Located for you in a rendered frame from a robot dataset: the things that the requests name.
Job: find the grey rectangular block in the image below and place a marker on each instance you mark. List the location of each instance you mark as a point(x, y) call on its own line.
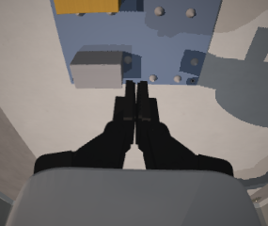
point(97, 69)

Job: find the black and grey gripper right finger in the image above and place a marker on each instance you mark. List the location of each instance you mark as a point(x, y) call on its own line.
point(160, 150)

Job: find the brass-coloured rectangular block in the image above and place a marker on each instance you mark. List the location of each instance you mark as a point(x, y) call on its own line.
point(86, 6)

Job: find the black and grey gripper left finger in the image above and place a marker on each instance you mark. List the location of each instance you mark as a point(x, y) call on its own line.
point(105, 150)

